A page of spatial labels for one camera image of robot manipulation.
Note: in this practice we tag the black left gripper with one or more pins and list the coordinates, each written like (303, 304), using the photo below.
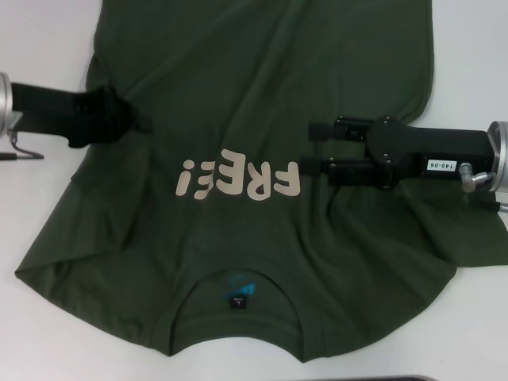
(71, 115)

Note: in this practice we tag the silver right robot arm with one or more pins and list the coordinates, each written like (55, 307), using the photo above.
(501, 155)

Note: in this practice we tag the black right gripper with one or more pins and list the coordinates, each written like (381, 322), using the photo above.
(436, 155)

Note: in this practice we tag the dark green printed t-shirt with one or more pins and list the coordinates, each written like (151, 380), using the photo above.
(254, 79)

